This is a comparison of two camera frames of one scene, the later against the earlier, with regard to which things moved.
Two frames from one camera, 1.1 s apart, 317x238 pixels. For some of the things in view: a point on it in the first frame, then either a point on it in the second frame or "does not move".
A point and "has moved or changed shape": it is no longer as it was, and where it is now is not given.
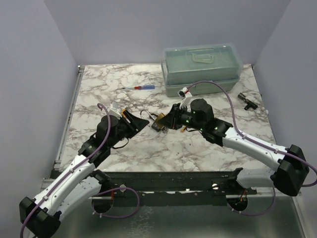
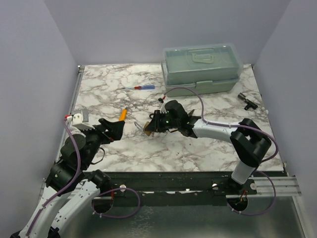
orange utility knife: x=122 y=113 does not move
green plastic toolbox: x=203 y=68 does not move
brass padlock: x=156 y=120 has moved or changed shape
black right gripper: x=171 y=120 → x=155 y=125
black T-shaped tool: x=245 y=100 does not move
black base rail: x=183 y=188 does not move
